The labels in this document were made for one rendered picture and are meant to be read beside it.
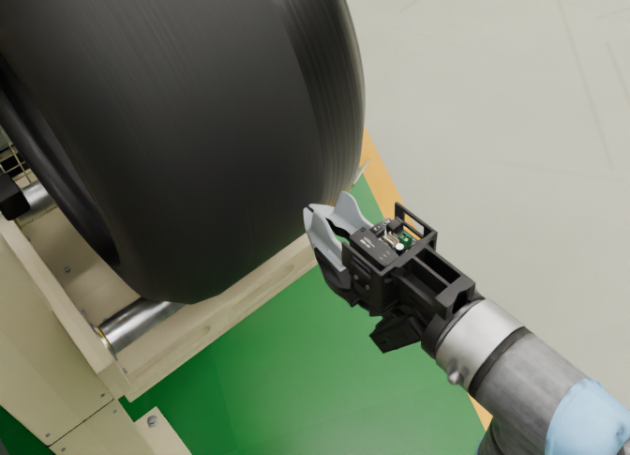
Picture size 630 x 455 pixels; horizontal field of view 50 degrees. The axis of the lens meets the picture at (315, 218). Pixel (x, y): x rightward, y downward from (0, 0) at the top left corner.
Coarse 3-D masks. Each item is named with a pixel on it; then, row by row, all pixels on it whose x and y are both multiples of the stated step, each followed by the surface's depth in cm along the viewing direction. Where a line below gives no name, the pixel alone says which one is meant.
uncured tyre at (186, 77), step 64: (0, 0) 52; (64, 0) 51; (128, 0) 52; (192, 0) 54; (256, 0) 57; (320, 0) 60; (0, 64) 95; (64, 64) 52; (128, 64) 52; (192, 64) 54; (256, 64) 58; (320, 64) 61; (64, 128) 56; (128, 128) 54; (192, 128) 56; (256, 128) 59; (320, 128) 64; (64, 192) 93; (128, 192) 57; (192, 192) 58; (256, 192) 63; (320, 192) 71; (128, 256) 67; (192, 256) 63; (256, 256) 72
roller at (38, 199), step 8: (32, 184) 102; (40, 184) 102; (24, 192) 101; (32, 192) 101; (40, 192) 102; (32, 200) 101; (40, 200) 102; (48, 200) 102; (32, 208) 101; (40, 208) 102; (24, 216) 101; (32, 216) 103
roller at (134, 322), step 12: (144, 300) 91; (156, 300) 91; (120, 312) 90; (132, 312) 90; (144, 312) 90; (156, 312) 91; (168, 312) 92; (108, 324) 89; (120, 324) 89; (132, 324) 89; (144, 324) 90; (156, 324) 91; (108, 336) 88; (120, 336) 88; (132, 336) 89; (120, 348) 89
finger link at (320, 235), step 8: (304, 208) 71; (304, 216) 70; (312, 216) 66; (320, 216) 64; (312, 224) 67; (320, 224) 65; (328, 224) 64; (312, 232) 68; (320, 232) 67; (328, 232) 65; (312, 240) 68; (320, 240) 68; (328, 240) 66; (336, 240) 65; (312, 248) 68; (320, 248) 67; (328, 248) 67; (336, 248) 65; (328, 256) 67; (336, 256) 66; (336, 264) 66
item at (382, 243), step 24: (360, 240) 60; (384, 240) 62; (408, 240) 60; (432, 240) 61; (360, 264) 60; (384, 264) 58; (408, 264) 58; (432, 264) 59; (360, 288) 63; (384, 288) 59; (408, 288) 58; (432, 288) 58; (456, 288) 56; (384, 312) 63; (408, 312) 62; (432, 312) 57; (432, 336) 57
